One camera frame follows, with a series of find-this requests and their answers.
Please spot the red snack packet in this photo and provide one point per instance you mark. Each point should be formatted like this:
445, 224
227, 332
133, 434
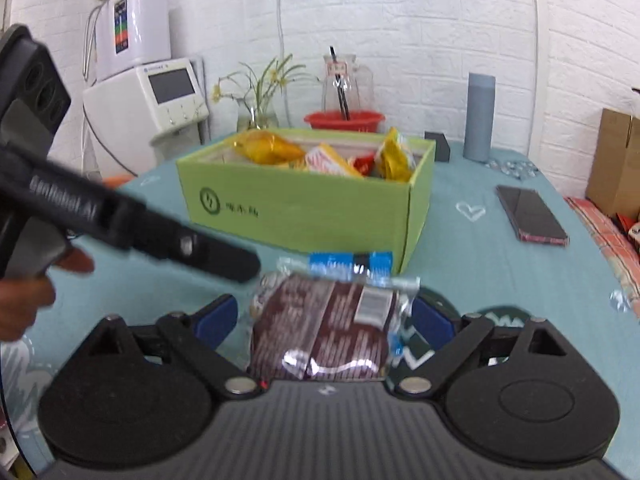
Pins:
364, 162

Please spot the brown snack packet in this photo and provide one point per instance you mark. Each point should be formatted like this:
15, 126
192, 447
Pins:
320, 330

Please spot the grey cylindrical bottle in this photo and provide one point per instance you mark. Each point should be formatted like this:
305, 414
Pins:
479, 115

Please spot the yellow snack packet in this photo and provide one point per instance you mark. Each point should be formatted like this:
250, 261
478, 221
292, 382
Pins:
395, 157

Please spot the vase with yellow flowers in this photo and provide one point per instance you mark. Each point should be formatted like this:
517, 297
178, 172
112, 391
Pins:
260, 105

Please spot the person's left hand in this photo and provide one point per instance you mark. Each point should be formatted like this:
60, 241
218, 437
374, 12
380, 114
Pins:
22, 305

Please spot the cluster of glass beads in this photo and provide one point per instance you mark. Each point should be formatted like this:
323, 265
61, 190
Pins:
510, 169

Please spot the white water dispenser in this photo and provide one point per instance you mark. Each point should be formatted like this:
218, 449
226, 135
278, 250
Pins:
135, 125

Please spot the golden snack packet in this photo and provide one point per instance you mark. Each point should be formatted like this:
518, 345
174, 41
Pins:
267, 149

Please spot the red plastic basin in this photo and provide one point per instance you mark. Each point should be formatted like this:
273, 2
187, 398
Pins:
345, 121

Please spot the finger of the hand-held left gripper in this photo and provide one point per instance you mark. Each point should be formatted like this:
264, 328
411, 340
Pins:
200, 252

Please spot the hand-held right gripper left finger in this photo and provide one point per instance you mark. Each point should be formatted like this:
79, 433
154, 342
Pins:
217, 322

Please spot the brown cardboard box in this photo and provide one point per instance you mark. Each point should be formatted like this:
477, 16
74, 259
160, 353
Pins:
612, 165

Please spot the small black box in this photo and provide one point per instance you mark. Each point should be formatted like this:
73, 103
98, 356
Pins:
436, 147

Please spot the yellow red rice cracker packet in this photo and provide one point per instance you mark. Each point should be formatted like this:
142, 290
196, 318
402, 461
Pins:
330, 160

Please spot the blue wrapper snack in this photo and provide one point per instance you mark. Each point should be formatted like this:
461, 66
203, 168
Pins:
330, 262

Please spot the green cardboard box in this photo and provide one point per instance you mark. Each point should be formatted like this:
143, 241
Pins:
300, 210

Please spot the white wall water purifier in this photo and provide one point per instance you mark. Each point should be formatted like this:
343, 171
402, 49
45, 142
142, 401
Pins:
135, 25

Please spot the glass pitcher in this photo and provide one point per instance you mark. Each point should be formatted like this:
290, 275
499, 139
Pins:
332, 87

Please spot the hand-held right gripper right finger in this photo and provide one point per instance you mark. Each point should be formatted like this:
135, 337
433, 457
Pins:
432, 322

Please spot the black smartphone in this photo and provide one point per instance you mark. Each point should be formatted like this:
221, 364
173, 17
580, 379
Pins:
532, 215

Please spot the orange checked cloth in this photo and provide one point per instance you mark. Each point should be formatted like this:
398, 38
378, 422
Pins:
610, 240

